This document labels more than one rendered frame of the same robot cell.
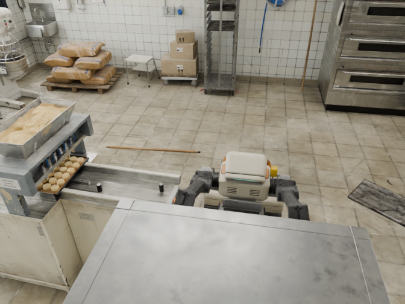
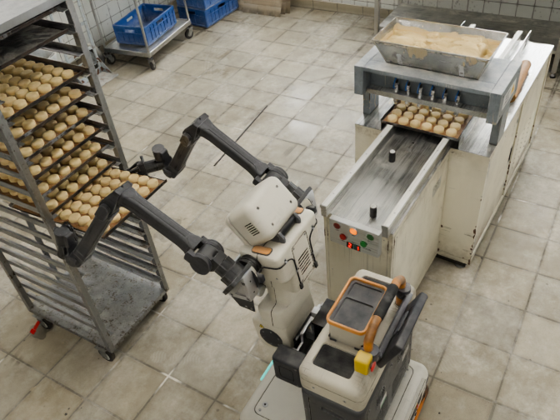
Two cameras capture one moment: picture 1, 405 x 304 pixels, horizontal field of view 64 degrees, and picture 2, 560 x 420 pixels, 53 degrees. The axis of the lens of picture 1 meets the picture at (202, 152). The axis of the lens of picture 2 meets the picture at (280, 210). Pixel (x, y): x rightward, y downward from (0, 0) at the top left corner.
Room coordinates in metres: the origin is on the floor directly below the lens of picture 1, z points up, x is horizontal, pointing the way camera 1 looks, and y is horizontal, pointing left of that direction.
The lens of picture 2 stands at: (2.02, -1.54, 2.52)
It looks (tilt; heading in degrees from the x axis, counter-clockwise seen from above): 41 degrees down; 114
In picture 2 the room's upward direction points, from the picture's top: 7 degrees counter-clockwise
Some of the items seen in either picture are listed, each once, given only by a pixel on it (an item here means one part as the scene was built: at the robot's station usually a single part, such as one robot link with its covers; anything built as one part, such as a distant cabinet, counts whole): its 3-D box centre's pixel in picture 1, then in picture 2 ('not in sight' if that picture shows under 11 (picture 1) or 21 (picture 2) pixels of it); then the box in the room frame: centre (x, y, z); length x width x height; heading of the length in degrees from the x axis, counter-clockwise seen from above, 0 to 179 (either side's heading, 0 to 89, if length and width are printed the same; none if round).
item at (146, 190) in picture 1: (128, 229); (387, 237); (1.66, 0.56, 0.45); 0.70 x 0.34 x 0.90; 77
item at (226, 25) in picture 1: (222, 25); not in sight; (5.22, -0.31, 1.05); 0.60 x 0.40 x 0.01; 172
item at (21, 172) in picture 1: (46, 158); (432, 94); (1.77, 1.05, 1.01); 0.72 x 0.33 x 0.34; 167
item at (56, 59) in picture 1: (65, 56); not in sight; (5.56, 2.35, 0.47); 0.72 x 0.42 x 0.17; 170
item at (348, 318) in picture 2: not in sight; (357, 312); (1.71, -0.29, 0.87); 0.23 x 0.15 x 0.11; 80
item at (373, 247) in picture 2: (172, 204); (355, 236); (1.58, 0.20, 0.77); 0.24 x 0.04 x 0.14; 167
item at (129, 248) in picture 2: not in sight; (107, 240); (0.18, 0.18, 0.42); 0.64 x 0.03 x 0.03; 170
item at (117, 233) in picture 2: not in sight; (102, 227); (0.18, 0.18, 0.51); 0.64 x 0.03 x 0.03; 170
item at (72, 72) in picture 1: (75, 70); not in sight; (5.28, 2.13, 0.32); 0.72 x 0.42 x 0.17; 84
